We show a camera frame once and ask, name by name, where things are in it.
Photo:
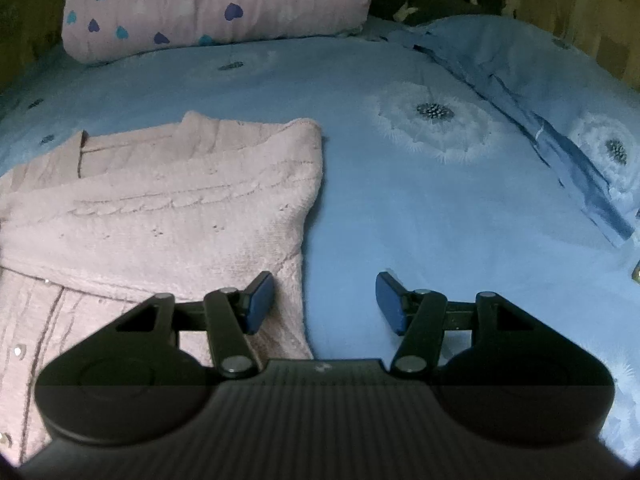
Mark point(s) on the blue floral pillowcase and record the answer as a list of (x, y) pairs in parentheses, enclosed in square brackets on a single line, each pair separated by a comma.
[(525, 70)]

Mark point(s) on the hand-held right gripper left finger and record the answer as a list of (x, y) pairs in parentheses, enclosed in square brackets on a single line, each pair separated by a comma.
[(260, 305)]

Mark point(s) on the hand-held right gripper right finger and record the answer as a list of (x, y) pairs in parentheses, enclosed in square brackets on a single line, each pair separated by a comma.
[(390, 305)]

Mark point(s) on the pink knit sweater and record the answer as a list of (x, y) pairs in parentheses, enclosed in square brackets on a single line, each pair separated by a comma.
[(165, 220)]

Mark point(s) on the blue dandelion bed sheet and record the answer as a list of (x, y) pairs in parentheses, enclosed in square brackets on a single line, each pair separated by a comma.
[(400, 220)]

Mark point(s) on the pink heart print pillow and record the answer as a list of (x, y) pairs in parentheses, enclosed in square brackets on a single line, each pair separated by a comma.
[(215, 5)]

